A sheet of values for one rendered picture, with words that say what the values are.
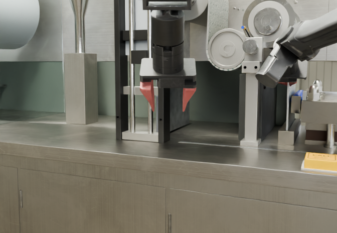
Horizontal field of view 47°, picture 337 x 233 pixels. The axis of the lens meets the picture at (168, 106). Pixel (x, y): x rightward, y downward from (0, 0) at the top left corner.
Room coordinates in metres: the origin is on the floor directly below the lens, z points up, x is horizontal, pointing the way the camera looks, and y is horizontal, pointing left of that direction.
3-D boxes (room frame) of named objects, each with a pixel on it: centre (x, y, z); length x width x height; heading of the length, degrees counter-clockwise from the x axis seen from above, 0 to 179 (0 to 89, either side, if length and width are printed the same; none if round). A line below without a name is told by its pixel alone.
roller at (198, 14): (1.35, -0.11, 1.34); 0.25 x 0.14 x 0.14; 157
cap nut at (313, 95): (1.07, -0.40, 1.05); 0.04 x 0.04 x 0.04
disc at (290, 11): (1.13, -0.29, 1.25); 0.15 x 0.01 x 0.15; 67
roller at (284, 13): (1.24, -0.33, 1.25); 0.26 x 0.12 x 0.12; 157
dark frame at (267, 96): (1.30, -0.31, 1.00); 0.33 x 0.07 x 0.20; 157
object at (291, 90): (1.22, -0.39, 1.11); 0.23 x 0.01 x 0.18; 157
